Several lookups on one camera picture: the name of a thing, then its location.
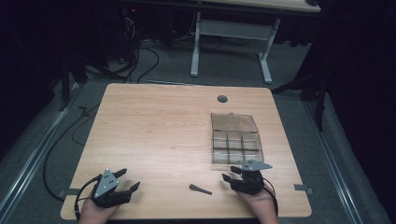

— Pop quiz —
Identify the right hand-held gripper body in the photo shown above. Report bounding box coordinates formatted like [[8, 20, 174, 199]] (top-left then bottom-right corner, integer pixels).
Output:
[[229, 159, 274, 196]]

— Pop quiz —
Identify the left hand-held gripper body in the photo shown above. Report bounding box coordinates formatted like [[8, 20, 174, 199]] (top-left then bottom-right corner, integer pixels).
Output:
[[90, 168, 133, 209]]

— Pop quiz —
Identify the small dark tapered stick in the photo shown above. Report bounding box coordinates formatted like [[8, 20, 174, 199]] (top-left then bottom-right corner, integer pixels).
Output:
[[189, 183, 214, 196]]

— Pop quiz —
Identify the clear plastic compartment box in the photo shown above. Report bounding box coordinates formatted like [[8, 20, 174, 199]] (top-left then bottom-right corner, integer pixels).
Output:
[[210, 112, 265, 166]]

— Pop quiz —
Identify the person's right hand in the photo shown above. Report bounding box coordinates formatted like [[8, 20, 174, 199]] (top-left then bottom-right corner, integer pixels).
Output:
[[235, 187, 280, 224]]

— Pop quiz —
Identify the person's left hand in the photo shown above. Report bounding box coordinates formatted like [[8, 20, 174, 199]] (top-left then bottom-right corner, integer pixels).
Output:
[[78, 197, 121, 224]]

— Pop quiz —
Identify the black metal stand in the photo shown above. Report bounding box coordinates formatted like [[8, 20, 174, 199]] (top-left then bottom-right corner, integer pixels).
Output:
[[270, 69, 330, 133], [57, 52, 90, 112]]

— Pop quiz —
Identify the white-framed desk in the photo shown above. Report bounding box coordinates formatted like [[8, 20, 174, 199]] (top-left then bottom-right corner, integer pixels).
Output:
[[190, 0, 322, 86]]

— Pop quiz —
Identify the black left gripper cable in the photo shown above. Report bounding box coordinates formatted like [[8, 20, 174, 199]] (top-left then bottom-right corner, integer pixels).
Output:
[[73, 174, 104, 222]]

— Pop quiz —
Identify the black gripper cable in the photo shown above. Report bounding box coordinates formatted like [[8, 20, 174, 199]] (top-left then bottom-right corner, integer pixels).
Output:
[[73, 174, 104, 222], [262, 176, 279, 217]]

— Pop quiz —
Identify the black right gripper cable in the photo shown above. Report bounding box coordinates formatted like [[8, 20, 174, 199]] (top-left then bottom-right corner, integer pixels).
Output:
[[262, 176, 279, 217]]

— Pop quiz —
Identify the grey table edge bracket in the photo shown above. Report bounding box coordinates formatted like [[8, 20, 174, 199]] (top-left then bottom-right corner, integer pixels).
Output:
[[57, 188, 82, 201], [293, 183, 314, 196]]

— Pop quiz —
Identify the long black floor cable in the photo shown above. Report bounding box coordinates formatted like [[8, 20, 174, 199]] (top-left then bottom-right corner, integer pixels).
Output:
[[42, 104, 101, 203]]

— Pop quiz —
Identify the aluminium floor rail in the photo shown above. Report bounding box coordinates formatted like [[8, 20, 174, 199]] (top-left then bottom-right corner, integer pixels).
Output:
[[0, 81, 82, 220], [302, 98, 364, 224]]

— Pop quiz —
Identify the bundle of black cables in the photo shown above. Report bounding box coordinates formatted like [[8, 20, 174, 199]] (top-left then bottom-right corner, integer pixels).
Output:
[[116, 12, 161, 84]]

